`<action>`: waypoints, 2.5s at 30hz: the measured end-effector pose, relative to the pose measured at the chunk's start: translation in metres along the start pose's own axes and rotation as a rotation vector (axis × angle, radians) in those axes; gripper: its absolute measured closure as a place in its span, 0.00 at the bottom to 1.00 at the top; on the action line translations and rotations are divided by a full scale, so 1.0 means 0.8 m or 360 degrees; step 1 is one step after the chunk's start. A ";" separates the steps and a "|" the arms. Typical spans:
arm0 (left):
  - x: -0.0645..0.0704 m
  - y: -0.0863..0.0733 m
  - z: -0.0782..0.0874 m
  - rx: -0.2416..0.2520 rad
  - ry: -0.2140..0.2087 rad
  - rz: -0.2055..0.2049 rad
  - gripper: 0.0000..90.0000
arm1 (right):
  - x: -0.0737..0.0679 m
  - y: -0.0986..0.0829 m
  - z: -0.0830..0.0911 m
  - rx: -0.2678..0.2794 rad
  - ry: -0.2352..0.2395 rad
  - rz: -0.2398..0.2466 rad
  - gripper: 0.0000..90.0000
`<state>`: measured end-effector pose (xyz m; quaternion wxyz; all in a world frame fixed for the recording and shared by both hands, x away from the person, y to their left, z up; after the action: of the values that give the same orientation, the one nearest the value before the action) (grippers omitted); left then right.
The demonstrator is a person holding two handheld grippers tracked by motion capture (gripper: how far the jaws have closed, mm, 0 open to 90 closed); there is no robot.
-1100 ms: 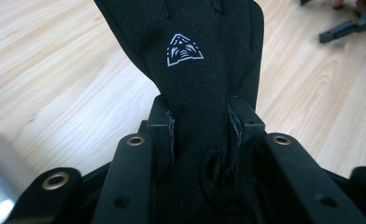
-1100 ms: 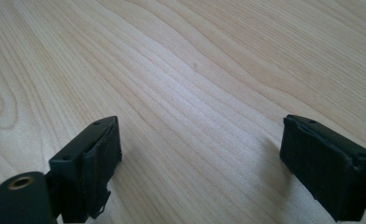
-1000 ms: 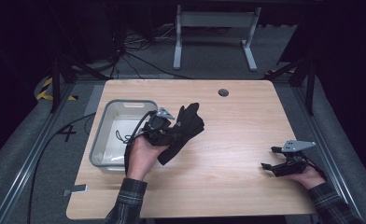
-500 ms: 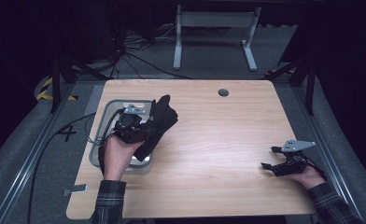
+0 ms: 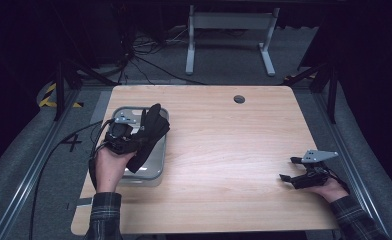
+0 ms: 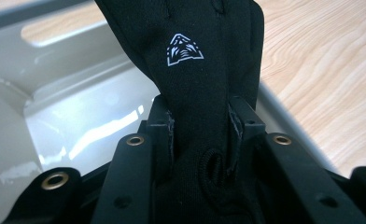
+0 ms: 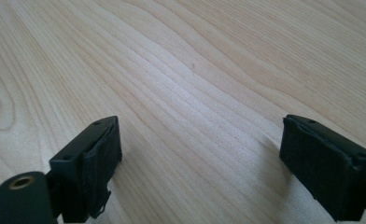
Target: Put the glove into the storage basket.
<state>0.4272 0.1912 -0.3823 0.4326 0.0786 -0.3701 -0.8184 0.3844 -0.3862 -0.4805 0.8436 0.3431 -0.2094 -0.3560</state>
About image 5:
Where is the small grey metal tag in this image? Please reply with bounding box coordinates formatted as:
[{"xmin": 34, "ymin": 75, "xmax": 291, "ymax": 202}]
[{"xmin": 66, "ymin": 196, "xmax": 94, "ymax": 212}]

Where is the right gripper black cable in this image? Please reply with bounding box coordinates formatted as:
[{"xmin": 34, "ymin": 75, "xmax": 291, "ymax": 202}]
[{"xmin": 325, "ymin": 168, "xmax": 351, "ymax": 195}]

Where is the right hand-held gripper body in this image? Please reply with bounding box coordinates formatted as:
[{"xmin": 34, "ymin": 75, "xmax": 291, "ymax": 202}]
[{"xmin": 291, "ymin": 149, "xmax": 340, "ymax": 191}]

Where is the long black floor cable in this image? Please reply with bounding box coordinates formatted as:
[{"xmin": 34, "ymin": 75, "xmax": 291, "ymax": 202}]
[{"xmin": 28, "ymin": 119, "xmax": 104, "ymax": 240}]

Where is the aluminium floor rail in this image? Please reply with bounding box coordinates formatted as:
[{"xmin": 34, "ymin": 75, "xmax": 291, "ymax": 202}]
[
  {"xmin": 0, "ymin": 89, "xmax": 81, "ymax": 240},
  {"xmin": 311, "ymin": 89, "xmax": 392, "ymax": 240}
]

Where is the yellow black hazard tape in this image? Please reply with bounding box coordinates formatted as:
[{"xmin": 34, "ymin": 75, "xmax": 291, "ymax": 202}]
[{"xmin": 38, "ymin": 82, "xmax": 85, "ymax": 109}]

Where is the white metal desk frame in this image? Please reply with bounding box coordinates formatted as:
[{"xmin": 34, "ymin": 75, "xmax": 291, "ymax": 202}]
[{"xmin": 184, "ymin": 4, "xmax": 281, "ymax": 77}]

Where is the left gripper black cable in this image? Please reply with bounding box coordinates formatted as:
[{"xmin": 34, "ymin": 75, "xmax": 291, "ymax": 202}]
[{"xmin": 88, "ymin": 118, "xmax": 116, "ymax": 192}]

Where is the person's right hand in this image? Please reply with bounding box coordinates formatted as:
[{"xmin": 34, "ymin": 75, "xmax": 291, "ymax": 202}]
[{"xmin": 304, "ymin": 177, "xmax": 351, "ymax": 204}]

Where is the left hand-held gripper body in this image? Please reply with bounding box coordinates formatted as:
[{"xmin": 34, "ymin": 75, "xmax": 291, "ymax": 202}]
[{"xmin": 103, "ymin": 111, "xmax": 142, "ymax": 156}]

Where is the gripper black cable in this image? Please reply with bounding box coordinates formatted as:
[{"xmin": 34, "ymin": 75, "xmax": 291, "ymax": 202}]
[
  {"xmin": 325, "ymin": 168, "xmax": 351, "ymax": 195},
  {"xmin": 88, "ymin": 118, "xmax": 116, "ymax": 192}
]

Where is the person's left hand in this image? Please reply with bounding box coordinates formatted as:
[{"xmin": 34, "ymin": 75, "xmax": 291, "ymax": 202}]
[{"xmin": 93, "ymin": 145, "xmax": 139, "ymax": 195}]

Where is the bundle of floor cables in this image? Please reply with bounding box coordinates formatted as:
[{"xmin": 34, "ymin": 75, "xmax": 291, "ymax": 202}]
[{"xmin": 116, "ymin": 25, "xmax": 206, "ymax": 86}]

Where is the black tripod stand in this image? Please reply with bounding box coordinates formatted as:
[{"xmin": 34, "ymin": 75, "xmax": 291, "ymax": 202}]
[
  {"xmin": 283, "ymin": 61, "xmax": 339, "ymax": 125},
  {"xmin": 52, "ymin": 59, "xmax": 118, "ymax": 122}
]

